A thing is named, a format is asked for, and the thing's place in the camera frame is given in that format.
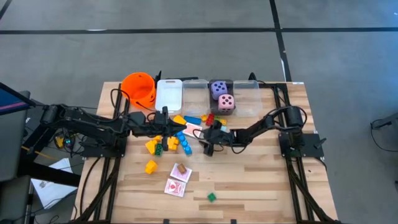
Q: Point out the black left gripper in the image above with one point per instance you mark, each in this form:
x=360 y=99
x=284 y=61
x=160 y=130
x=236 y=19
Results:
x=146 y=124

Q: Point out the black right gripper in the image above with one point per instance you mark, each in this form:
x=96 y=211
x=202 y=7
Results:
x=222 y=137

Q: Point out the red white playing card box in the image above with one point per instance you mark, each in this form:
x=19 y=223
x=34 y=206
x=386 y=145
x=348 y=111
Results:
x=191 y=130
x=183 y=177

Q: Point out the red studded brick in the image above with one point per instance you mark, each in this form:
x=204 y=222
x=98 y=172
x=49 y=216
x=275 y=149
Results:
x=210 y=119

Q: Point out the long blue plate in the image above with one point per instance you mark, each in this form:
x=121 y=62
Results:
x=192 y=120

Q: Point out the small yellow rounded brick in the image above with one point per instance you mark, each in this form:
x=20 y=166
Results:
x=204 y=118

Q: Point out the small yellow toy block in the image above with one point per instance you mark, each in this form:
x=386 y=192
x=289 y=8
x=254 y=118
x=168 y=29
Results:
x=158 y=138

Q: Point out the lime green studded brick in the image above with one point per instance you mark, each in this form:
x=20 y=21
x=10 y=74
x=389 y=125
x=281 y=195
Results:
x=218 y=119

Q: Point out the long blue studded block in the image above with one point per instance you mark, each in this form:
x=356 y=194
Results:
x=186 y=146

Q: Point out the yellow four-stud brick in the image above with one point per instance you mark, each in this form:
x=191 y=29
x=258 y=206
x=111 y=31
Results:
x=223 y=122

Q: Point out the dark green studded brick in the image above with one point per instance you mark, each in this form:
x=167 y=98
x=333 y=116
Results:
x=159 y=150

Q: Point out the yellow L-shaped toy block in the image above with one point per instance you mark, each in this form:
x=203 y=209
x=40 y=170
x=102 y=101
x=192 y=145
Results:
x=151 y=147

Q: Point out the pink foam dice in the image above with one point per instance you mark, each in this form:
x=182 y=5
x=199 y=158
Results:
x=226 y=103

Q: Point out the brown round wooden piece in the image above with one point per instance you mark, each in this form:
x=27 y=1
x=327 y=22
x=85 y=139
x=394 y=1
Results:
x=182 y=168

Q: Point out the large yellow toy block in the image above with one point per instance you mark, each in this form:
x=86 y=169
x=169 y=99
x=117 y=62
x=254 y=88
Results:
x=150 y=166

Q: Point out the purple foam dice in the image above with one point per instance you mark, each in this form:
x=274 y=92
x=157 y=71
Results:
x=218 y=90

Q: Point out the small dark green brick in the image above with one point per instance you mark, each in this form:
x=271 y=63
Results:
x=211 y=197

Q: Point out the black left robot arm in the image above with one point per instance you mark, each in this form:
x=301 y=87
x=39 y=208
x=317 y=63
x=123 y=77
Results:
x=93 y=124

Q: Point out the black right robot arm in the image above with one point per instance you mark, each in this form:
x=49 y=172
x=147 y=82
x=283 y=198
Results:
x=261 y=126

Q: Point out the dark grey plastic bin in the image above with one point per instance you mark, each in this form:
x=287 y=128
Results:
x=213 y=105

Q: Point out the white plastic bin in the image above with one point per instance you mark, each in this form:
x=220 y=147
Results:
x=169 y=93

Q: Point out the clear plastic bin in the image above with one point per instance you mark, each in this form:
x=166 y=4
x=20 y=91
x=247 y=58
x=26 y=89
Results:
x=195 y=96
x=246 y=98

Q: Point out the orange plastic bucket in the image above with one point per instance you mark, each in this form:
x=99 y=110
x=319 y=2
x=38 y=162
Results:
x=138 y=87

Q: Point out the card box with heart print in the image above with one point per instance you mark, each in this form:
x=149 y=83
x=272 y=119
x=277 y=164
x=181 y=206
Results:
x=175 y=187

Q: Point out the yellow connector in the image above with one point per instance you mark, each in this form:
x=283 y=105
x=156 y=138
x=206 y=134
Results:
x=59 y=142

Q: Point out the black floor beam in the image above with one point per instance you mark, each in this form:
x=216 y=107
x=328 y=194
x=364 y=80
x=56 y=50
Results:
x=49 y=175

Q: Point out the white paper sheet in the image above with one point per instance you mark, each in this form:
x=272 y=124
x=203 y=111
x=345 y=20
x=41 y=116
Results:
x=53 y=189

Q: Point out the dark grey cabinet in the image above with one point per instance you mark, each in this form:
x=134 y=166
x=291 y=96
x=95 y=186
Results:
x=12 y=140

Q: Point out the monitor with blue screen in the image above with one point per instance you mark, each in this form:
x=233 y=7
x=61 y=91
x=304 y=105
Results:
x=12 y=101

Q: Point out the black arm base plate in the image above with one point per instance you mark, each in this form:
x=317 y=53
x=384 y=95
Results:
x=93 y=152
x=311 y=149

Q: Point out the black aluminium frame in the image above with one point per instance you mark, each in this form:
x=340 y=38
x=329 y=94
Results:
x=111 y=199
x=295 y=193

